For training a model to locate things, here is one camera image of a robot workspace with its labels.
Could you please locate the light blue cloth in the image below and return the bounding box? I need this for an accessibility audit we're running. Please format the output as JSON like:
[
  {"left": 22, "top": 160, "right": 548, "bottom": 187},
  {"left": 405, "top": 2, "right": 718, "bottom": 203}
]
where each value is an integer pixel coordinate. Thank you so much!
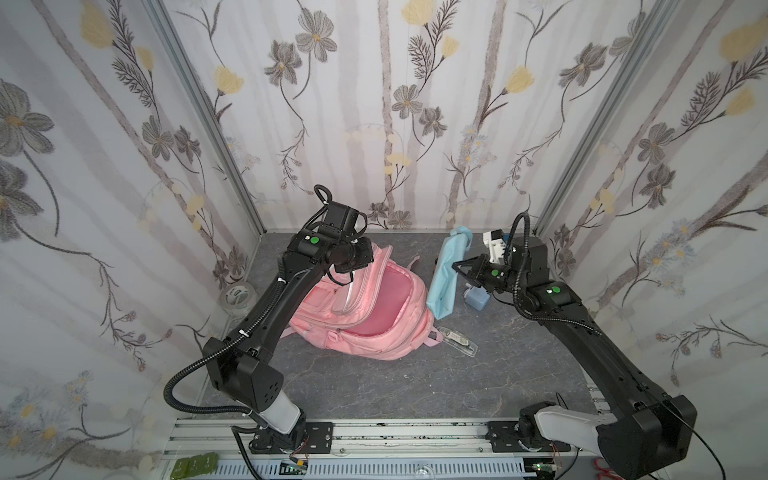
[{"left": 426, "top": 226, "right": 473, "bottom": 320}]

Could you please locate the pink student backpack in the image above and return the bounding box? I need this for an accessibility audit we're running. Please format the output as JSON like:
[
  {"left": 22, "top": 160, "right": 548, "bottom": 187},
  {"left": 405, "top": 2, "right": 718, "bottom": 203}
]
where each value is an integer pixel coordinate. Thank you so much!
[{"left": 282, "top": 245, "right": 443, "bottom": 361}]

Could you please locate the clear plastic pencil case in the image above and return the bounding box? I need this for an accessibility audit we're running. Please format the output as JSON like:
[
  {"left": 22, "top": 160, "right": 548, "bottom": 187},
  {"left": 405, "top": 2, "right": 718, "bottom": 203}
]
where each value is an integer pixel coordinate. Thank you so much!
[{"left": 437, "top": 326, "right": 478, "bottom": 358}]

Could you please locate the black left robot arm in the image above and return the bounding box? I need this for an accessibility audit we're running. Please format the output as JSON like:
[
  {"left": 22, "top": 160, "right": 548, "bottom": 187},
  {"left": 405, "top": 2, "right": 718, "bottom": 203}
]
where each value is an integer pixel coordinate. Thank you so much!
[{"left": 163, "top": 184, "right": 373, "bottom": 451}]

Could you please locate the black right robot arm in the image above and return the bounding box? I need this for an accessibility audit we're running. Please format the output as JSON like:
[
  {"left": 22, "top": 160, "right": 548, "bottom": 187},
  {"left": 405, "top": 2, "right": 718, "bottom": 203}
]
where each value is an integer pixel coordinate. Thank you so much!
[{"left": 451, "top": 212, "right": 700, "bottom": 479}]

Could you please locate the light blue ink bottle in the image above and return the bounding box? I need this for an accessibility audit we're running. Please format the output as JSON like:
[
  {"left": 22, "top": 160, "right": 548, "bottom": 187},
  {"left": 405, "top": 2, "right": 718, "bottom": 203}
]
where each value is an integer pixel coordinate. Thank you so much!
[{"left": 463, "top": 284, "right": 491, "bottom": 311}]

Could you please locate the clear tape roll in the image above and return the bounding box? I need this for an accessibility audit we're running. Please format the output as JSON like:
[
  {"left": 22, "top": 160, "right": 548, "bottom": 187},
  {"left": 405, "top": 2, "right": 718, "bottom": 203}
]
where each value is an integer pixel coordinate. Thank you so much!
[{"left": 218, "top": 281, "right": 259, "bottom": 318}]

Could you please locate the green circuit board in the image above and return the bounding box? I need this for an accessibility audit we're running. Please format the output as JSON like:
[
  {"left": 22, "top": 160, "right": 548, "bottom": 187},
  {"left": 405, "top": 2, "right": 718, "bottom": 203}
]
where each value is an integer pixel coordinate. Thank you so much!
[{"left": 169, "top": 452, "right": 219, "bottom": 480}]

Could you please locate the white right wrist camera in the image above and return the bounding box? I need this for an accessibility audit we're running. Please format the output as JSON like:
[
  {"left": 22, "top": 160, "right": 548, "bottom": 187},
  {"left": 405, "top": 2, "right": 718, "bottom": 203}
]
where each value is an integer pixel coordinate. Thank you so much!
[{"left": 482, "top": 229, "right": 512, "bottom": 264}]

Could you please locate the aluminium mounting rail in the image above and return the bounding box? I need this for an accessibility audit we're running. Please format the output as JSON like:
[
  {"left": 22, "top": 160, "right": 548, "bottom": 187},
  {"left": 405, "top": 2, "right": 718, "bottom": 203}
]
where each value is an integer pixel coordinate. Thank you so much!
[{"left": 159, "top": 417, "right": 623, "bottom": 479}]

